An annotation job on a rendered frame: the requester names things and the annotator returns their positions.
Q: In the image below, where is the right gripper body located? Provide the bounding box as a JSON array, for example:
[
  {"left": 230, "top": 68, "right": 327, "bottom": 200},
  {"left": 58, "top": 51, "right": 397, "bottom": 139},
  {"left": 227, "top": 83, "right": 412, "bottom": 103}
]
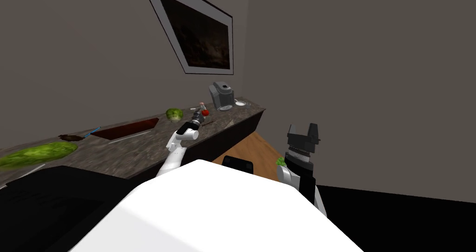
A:
[{"left": 286, "top": 132, "right": 321, "bottom": 152}]

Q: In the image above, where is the green lettuce head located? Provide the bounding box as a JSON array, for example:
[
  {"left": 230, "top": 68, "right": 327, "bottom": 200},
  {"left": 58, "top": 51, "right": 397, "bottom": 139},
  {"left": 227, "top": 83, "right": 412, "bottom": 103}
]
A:
[{"left": 165, "top": 108, "right": 184, "bottom": 122}]

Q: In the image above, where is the grey coffee machine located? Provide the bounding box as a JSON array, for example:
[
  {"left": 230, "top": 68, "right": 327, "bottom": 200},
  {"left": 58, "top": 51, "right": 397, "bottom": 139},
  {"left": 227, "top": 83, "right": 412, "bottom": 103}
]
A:
[{"left": 208, "top": 81, "right": 235, "bottom": 112}]

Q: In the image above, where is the dark red tray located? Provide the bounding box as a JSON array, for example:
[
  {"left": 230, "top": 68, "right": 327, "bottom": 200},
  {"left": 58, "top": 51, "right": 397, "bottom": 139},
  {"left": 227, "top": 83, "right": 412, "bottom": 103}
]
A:
[{"left": 90, "top": 118, "right": 160, "bottom": 141}]

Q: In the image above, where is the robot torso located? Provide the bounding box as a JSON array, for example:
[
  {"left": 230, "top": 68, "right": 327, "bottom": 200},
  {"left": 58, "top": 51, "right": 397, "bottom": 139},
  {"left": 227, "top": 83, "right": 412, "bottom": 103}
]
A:
[{"left": 68, "top": 156, "right": 366, "bottom": 252}]

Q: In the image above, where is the long green vegetable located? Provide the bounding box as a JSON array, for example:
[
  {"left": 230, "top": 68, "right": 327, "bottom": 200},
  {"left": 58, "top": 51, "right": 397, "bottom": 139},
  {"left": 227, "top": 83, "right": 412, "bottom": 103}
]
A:
[{"left": 0, "top": 141, "right": 79, "bottom": 170}]

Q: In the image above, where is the dark framed wall picture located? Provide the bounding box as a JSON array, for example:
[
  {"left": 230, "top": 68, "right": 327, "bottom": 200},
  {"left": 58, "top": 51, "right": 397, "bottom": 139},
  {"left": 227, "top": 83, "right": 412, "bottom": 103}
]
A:
[{"left": 141, "top": 0, "right": 235, "bottom": 76}]

